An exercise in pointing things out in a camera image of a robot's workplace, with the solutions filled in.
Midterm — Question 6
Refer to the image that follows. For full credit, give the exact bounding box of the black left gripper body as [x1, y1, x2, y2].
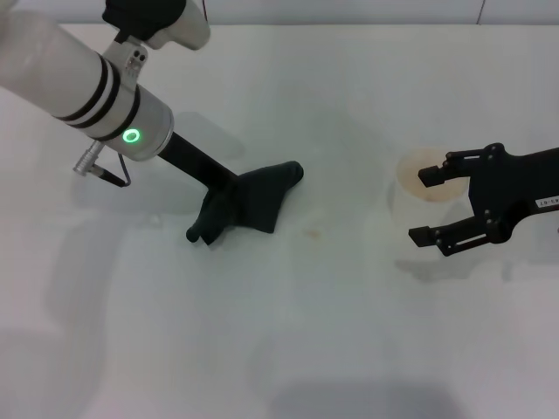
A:
[158, 130, 240, 207]

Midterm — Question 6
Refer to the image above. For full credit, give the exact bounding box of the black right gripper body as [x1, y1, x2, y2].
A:
[466, 142, 559, 246]

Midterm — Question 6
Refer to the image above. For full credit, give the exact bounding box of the white paper cup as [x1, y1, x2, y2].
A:
[388, 147, 471, 229]

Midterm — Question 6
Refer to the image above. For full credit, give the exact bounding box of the dark blue rag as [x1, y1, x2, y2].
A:
[185, 160, 306, 247]

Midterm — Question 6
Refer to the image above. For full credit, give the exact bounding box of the left arm black cable connector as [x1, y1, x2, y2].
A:
[72, 143, 132, 189]

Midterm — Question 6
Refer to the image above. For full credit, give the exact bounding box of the left wrist camera housing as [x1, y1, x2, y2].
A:
[101, 0, 212, 52]

